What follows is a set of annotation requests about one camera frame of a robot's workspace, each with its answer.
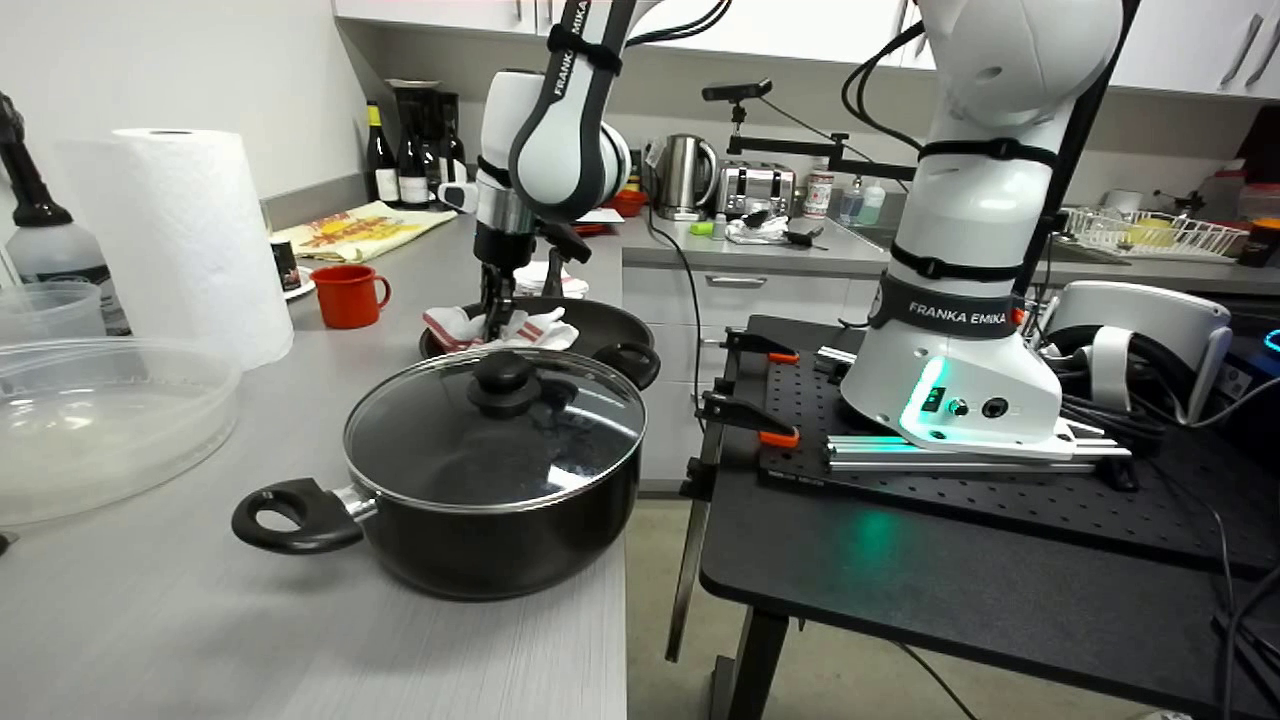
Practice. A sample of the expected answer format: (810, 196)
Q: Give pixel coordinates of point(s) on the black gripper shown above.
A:
(507, 255)

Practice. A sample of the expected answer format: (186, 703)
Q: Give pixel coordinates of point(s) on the white kitchen towel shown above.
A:
(547, 329)

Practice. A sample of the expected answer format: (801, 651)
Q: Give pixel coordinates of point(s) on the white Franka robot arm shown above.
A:
(960, 225)

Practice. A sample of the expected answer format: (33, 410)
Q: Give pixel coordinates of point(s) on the black frying pan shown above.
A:
(614, 341)

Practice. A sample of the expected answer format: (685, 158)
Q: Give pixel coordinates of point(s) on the white paper towel roll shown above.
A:
(186, 255)

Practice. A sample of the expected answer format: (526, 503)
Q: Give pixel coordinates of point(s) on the white flat tray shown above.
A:
(600, 217)

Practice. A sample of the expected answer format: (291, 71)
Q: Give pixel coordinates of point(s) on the dark wine bottle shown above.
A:
(454, 173)
(383, 162)

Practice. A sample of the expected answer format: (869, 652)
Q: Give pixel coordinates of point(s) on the glass pot lid black knob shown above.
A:
(440, 441)

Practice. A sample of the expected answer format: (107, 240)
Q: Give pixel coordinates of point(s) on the red mug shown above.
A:
(350, 296)

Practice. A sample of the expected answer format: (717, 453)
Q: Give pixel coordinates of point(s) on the yellow snack package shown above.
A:
(362, 231)

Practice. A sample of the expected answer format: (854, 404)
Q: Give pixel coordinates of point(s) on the small red bowl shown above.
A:
(631, 202)

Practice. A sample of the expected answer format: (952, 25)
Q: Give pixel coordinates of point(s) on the black coffee machine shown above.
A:
(423, 115)

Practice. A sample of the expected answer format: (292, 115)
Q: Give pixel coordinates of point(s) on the small dark jar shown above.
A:
(287, 266)

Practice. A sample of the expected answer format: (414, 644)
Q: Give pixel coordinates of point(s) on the steel electric kettle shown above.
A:
(685, 182)

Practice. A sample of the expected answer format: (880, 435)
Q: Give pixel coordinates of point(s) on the black cooking pot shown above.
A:
(507, 544)

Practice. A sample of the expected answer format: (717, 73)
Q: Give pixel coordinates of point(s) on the silver toaster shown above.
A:
(759, 187)

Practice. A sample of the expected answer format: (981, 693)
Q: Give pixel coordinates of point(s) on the black clamp orange tip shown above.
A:
(782, 356)
(774, 435)

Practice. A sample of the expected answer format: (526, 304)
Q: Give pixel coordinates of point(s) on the white upper cabinets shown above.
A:
(785, 34)

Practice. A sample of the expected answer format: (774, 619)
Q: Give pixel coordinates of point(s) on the clear plastic bowl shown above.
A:
(94, 427)

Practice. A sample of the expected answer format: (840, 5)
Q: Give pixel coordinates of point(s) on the silver aluminium rails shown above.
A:
(960, 453)

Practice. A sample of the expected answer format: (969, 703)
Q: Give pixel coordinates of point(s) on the black robot table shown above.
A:
(960, 586)

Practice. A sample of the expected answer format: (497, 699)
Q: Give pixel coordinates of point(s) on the white VR headset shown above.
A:
(1132, 320)

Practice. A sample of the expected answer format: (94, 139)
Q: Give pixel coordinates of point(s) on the white dish rack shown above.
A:
(1163, 235)

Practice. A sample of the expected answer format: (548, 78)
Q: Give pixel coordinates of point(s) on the black camera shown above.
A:
(739, 89)

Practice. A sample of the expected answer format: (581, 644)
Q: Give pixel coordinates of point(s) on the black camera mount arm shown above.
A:
(813, 147)

